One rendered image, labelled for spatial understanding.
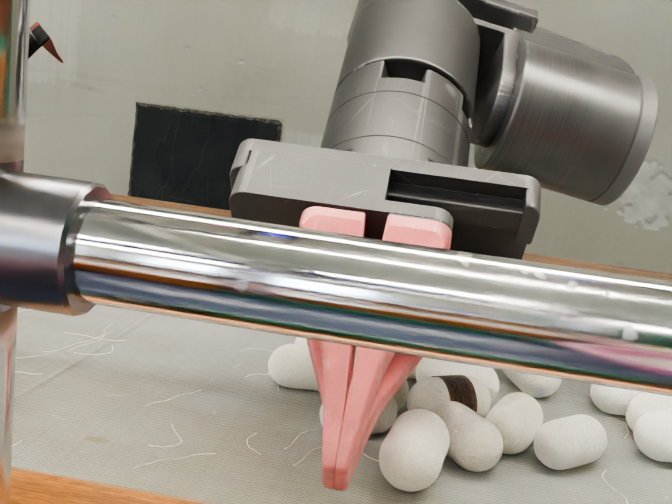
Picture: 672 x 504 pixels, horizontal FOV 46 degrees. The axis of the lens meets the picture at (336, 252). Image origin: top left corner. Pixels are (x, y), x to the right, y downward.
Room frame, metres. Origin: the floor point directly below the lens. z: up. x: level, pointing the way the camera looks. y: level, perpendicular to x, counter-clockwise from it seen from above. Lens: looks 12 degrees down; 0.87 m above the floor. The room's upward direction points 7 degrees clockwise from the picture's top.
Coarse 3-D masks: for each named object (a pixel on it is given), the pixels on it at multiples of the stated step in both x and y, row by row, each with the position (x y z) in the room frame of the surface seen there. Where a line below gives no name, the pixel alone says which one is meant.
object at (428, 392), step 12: (420, 384) 0.29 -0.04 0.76; (432, 384) 0.29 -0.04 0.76; (444, 384) 0.29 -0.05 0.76; (480, 384) 0.30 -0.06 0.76; (408, 396) 0.29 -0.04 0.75; (420, 396) 0.29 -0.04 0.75; (432, 396) 0.29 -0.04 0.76; (444, 396) 0.29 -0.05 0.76; (480, 396) 0.29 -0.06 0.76; (408, 408) 0.29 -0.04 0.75; (420, 408) 0.29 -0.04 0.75; (432, 408) 0.29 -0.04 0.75; (480, 408) 0.29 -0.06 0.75
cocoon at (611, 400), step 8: (592, 384) 0.34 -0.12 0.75; (592, 392) 0.33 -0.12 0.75; (600, 392) 0.33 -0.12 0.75; (608, 392) 0.33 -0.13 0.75; (616, 392) 0.33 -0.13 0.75; (624, 392) 0.33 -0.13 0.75; (632, 392) 0.33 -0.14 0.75; (640, 392) 0.33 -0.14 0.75; (592, 400) 0.34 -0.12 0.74; (600, 400) 0.33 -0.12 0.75; (608, 400) 0.33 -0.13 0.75; (616, 400) 0.33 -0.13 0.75; (624, 400) 0.33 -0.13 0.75; (600, 408) 0.33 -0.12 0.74; (608, 408) 0.33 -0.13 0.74; (616, 408) 0.33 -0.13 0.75; (624, 408) 0.33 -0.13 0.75
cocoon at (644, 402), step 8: (632, 400) 0.31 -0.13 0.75; (640, 400) 0.31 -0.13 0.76; (648, 400) 0.31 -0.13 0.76; (656, 400) 0.31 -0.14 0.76; (664, 400) 0.31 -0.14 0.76; (632, 408) 0.31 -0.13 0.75; (640, 408) 0.31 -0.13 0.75; (648, 408) 0.31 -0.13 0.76; (656, 408) 0.31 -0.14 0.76; (664, 408) 0.31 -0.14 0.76; (632, 416) 0.31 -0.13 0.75; (632, 424) 0.31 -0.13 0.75
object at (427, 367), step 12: (420, 360) 0.33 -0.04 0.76; (432, 360) 0.32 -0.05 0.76; (420, 372) 0.32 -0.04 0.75; (432, 372) 0.32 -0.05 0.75; (444, 372) 0.32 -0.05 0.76; (456, 372) 0.32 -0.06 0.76; (468, 372) 0.32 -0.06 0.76; (480, 372) 0.32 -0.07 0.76; (492, 372) 0.32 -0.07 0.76; (492, 384) 0.31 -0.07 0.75; (492, 396) 0.31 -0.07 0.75
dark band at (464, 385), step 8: (432, 376) 0.30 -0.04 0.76; (440, 376) 0.30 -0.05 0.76; (448, 376) 0.30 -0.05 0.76; (456, 376) 0.30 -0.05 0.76; (464, 376) 0.30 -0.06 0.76; (448, 384) 0.29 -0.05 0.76; (456, 384) 0.29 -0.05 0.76; (464, 384) 0.30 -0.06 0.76; (472, 384) 0.30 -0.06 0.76; (456, 392) 0.29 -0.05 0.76; (464, 392) 0.29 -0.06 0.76; (472, 392) 0.29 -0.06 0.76; (456, 400) 0.29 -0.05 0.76; (464, 400) 0.29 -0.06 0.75; (472, 400) 0.29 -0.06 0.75; (472, 408) 0.29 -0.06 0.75
